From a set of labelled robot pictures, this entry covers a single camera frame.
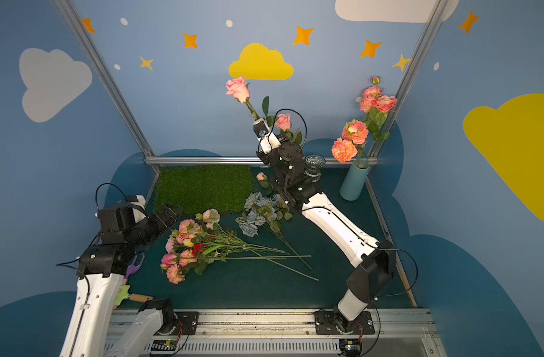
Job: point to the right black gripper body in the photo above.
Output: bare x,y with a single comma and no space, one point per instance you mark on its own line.
270,152

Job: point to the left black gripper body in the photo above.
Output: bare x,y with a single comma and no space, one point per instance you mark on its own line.
156,221

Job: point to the peach rosebud stem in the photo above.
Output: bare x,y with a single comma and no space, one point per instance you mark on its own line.
266,183

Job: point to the blue grey fabric flowers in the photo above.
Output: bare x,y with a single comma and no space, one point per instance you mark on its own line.
265,212

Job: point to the two-bloom coral rose stem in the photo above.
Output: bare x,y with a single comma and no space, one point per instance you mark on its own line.
350,147

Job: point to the pink rose spray stem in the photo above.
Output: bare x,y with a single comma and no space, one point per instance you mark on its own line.
371,96

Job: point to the coral pink rose stem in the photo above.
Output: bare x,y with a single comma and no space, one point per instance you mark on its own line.
387,103

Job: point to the single pink rose stem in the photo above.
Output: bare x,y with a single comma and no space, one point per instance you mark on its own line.
283,123

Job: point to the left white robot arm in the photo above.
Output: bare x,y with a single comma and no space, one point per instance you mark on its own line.
124,227

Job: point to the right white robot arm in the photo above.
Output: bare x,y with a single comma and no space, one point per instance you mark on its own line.
373,260

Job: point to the clear glass vase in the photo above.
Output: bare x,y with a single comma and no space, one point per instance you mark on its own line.
314,166

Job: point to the teal cylinder vase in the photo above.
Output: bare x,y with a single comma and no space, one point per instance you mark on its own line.
355,179

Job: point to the purple toy garden rake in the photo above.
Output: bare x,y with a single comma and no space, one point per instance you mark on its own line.
134,266

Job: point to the pink flower bouquet pile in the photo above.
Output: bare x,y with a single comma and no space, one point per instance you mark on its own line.
201,241

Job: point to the red flower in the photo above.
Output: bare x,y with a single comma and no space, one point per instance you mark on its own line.
198,248

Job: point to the green toy garden fork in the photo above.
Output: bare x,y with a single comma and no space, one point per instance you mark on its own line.
124,294

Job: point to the green artificial grass mat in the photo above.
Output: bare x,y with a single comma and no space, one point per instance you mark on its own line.
198,188

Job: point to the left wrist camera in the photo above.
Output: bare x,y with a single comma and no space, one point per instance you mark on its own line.
138,204

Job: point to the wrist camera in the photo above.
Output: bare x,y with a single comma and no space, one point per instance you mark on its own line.
265,136
138,204

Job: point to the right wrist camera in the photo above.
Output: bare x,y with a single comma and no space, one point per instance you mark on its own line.
265,136

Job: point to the horizontal aluminium frame bar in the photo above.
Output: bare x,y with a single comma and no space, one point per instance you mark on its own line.
181,160

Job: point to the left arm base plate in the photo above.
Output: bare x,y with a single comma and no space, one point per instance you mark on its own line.
183,323

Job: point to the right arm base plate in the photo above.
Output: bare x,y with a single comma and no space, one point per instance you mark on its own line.
332,322

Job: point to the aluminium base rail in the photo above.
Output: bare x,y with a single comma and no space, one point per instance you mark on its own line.
294,327

